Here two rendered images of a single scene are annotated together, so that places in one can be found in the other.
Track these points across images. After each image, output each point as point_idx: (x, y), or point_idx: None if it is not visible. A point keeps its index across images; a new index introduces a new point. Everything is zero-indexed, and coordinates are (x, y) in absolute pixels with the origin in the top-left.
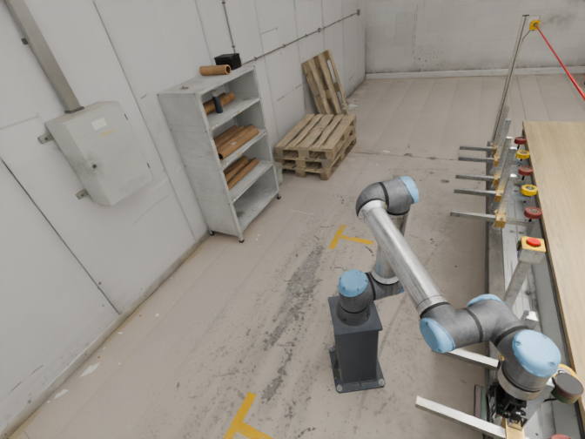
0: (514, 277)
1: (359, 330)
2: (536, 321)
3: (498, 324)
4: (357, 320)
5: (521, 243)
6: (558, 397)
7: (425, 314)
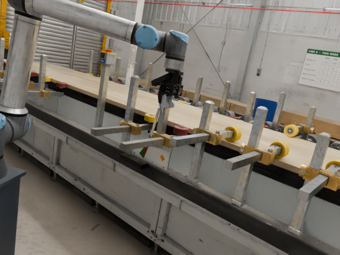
0: (103, 81)
1: (7, 179)
2: (139, 78)
3: (160, 32)
4: (1, 168)
5: (104, 52)
6: None
7: (136, 27)
